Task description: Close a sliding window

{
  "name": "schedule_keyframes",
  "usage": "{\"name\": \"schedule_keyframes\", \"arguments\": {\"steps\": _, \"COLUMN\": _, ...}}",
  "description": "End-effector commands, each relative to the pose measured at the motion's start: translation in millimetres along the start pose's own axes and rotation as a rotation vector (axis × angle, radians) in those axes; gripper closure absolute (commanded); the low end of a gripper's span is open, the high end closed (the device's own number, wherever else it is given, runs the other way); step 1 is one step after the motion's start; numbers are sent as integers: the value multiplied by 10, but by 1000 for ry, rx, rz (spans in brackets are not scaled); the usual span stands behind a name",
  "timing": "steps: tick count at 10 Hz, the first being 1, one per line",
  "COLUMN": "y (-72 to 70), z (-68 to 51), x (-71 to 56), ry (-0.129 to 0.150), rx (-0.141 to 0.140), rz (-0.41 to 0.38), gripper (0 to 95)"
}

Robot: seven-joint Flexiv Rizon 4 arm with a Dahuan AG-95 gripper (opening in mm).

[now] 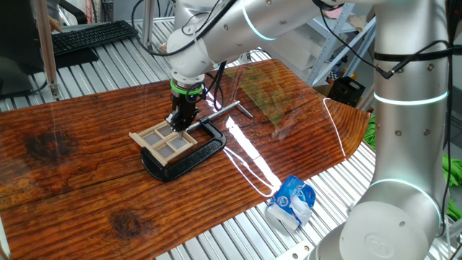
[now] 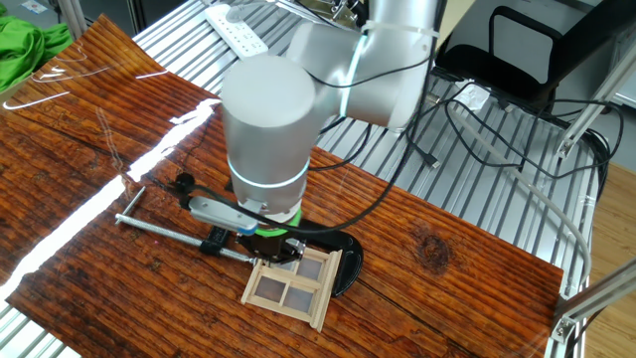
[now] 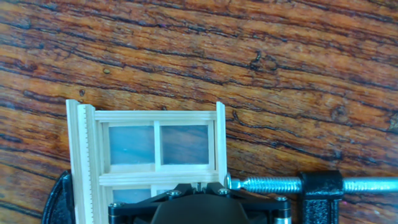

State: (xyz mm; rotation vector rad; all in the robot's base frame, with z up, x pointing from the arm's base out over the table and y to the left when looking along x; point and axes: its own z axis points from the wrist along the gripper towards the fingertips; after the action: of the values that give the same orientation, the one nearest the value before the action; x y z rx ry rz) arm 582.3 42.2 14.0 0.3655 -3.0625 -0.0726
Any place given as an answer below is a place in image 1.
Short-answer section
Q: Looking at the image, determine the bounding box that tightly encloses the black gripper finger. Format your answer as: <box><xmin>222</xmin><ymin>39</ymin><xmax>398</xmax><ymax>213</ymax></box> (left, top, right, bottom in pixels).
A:
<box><xmin>181</xmin><ymin>108</ymin><xmax>201</xmax><ymax>137</ymax></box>
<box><xmin>165</xmin><ymin>111</ymin><xmax>183</xmax><ymax>140</ymax></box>

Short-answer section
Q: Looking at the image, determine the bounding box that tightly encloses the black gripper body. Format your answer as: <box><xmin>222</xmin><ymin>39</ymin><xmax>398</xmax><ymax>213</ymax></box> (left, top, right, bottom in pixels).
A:
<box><xmin>171</xmin><ymin>93</ymin><xmax>201</xmax><ymax>124</ymax></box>

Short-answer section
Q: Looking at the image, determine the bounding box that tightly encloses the bare person hand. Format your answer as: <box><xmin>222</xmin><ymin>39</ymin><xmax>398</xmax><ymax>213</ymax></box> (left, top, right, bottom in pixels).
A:
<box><xmin>48</xmin><ymin>17</ymin><xmax>64</xmax><ymax>33</ymax></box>

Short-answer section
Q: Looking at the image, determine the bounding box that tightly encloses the black metal C-clamp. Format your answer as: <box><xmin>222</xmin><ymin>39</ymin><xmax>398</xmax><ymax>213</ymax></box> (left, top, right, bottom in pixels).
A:
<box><xmin>139</xmin><ymin>100</ymin><xmax>254</xmax><ymax>183</ymax></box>

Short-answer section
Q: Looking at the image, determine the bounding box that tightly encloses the wood-grain table mat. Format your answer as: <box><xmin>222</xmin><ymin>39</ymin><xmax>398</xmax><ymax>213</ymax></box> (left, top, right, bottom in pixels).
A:
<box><xmin>0</xmin><ymin>59</ymin><xmax>372</xmax><ymax>260</ymax></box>

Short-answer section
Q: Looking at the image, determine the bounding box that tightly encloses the black computer keyboard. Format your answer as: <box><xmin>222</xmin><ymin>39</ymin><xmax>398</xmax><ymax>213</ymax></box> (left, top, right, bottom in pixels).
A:
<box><xmin>50</xmin><ymin>19</ymin><xmax>140</xmax><ymax>57</ymax></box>

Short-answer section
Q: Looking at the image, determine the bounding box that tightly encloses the blue white tissue pack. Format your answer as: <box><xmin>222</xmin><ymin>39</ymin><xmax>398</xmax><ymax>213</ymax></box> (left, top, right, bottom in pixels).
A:
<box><xmin>265</xmin><ymin>175</ymin><xmax>317</xmax><ymax>231</ymax></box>

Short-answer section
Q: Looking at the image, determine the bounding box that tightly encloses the white metal shelf rack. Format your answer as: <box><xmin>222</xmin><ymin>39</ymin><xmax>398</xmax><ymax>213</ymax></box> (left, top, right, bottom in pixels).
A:
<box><xmin>252</xmin><ymin>3</ymin><xmax>378</xmax><ymax>87</ymax></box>

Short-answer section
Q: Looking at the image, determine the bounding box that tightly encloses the black plastic crate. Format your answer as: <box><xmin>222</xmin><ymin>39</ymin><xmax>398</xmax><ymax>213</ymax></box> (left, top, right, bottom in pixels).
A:
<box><xmin>326</xmin><ymin>75</ymin><xmax>366</xmax><ymax>108</ymax></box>

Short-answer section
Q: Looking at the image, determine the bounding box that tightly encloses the person in grey top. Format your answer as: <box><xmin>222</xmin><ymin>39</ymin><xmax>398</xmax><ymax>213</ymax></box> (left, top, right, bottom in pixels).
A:
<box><xmin>45</xmin><ymin>0</ymin><xmax>62</xmax><ymax>21</ymax></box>

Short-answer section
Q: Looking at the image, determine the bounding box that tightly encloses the black computer monitor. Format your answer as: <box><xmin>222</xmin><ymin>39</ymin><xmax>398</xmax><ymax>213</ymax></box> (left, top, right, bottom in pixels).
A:
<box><xmin>0</xmin><ymin>0</ymin><xmax>100</xmax><ymax>100</ymax></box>

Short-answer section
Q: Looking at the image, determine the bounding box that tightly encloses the green cloth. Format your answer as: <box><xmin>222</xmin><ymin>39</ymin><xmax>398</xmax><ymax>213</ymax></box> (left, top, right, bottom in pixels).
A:
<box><xmin>362</xmin><ymin>114</ymin><xmax>462</xmax><ymax>222</ymax></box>

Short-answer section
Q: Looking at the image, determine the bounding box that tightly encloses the green wrist adapter ring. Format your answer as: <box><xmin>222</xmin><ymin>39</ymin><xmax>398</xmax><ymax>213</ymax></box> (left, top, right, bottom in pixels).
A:
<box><xmin>169</xmin><ymin>79</ymin><xmax>205</xmax><ymax>97</ymax></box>

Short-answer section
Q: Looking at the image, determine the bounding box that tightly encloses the miniature wooden window frame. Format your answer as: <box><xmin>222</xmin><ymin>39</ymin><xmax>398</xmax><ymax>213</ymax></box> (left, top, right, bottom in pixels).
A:
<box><xmin>128</xmin><ymin>121</ymin><xmax>199</xmax><ymax>167</ymax></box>

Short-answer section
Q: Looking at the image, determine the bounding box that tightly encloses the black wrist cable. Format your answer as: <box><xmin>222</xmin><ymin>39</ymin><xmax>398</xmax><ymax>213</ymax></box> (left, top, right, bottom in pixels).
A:
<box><xmin>130</xmin><ymin>0</ymin><xmax>241</xmax><ymax>112</ymax></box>

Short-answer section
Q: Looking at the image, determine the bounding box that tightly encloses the aluminium frame post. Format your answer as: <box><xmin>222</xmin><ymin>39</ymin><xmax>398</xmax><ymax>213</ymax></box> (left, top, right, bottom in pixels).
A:
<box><xmin>140</xmin><ymin>0</ymin><xmax>157</xmax><ymax>51</ymax></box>
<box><xmin>32</xmin><ymin>0</ymin><xmax>62</xmax><ymax>100</ymax></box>

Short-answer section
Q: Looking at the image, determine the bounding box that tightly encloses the white perforated base plate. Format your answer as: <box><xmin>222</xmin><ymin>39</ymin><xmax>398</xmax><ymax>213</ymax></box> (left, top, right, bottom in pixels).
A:
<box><xmin>274</xmin><ymin>240</ymin><xmax>315</xmax><ymax>260</ymax></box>

